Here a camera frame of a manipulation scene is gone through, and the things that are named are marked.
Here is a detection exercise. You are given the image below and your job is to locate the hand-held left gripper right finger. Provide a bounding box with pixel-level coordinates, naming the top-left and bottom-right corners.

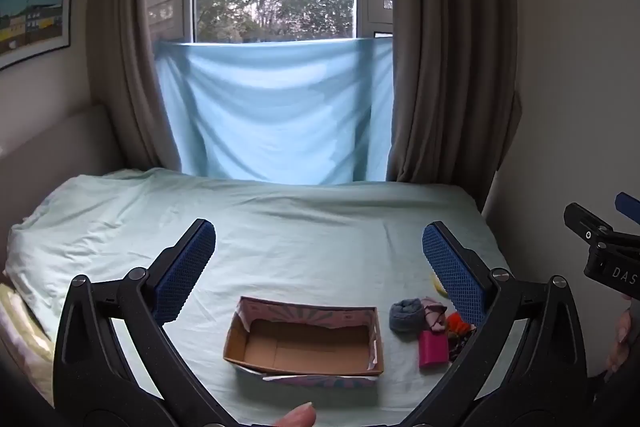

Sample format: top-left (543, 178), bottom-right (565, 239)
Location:
top-left (405, 221), bottom-right (587, 427)

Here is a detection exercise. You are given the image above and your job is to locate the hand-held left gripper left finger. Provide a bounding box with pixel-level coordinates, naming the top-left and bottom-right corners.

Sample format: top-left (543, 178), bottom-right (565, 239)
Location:
top-left (52, 218), bottom-right (236, 427)

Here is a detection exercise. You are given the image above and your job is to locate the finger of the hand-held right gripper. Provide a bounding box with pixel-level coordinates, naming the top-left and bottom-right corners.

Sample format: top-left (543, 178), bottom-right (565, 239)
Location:
top-left (563, 202), bottom-right (616, 249)
top-left (615, 192), bottom-right (640, 222)

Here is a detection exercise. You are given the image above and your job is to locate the pink cloth bag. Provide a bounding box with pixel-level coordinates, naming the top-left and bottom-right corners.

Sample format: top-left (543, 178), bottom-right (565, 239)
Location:
top-left (421, 298), bottom-right (449, 333)

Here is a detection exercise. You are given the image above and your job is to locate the orange fur pompom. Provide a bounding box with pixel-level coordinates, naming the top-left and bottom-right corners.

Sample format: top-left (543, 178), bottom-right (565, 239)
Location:
top-left (446, 312), bottom-right (474, 336)

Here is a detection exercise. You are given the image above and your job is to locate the grey fleece roll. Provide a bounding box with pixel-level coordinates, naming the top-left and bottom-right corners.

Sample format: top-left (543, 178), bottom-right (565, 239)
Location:
top-left (389, 299), bottom-right (424, 342)

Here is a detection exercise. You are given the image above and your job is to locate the black patterned scarf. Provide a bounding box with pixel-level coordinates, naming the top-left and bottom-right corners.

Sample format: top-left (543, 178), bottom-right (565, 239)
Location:
top-left (447, 332), bottom-right (477, 361)

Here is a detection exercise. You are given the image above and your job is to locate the magenta pouch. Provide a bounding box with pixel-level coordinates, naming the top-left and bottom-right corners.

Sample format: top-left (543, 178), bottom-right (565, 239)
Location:
top-left (418, 329), bottom-right (450, 368)

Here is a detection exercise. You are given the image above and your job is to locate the cardboard box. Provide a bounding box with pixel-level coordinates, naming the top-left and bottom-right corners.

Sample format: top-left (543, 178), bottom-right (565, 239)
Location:
top-left (223, 296), bottom-right (385, 389)

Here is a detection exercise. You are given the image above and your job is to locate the person's right hand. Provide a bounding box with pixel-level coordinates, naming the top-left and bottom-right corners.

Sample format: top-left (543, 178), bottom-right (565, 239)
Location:
top-left (605, 306), bottom-right (640, 374)

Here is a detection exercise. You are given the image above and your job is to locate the person's left hand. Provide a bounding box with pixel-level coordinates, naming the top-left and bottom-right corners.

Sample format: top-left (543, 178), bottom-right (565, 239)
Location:
top-left (272, 401), bottom-right (317, 427)

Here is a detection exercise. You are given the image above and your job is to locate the stack of folded cloths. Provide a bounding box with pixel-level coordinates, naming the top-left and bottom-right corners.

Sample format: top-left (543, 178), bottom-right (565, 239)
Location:
top-left (0, 281), bottom-right (57, 405)

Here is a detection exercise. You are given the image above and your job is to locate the beige headboard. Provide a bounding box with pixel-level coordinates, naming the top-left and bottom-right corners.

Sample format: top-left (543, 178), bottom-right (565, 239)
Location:
top-left (0, 103), bottom-right (138, 258)

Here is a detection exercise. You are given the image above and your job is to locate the hanging light blue sheet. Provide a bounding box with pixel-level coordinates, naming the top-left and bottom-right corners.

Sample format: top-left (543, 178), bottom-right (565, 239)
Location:
top-left (153, 36), bottom-right (396, 186)

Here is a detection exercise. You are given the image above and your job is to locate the framed wall poster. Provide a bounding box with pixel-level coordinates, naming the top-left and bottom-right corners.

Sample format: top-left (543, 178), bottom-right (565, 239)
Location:
top-left (0, 0), bottom-right (76, 71)

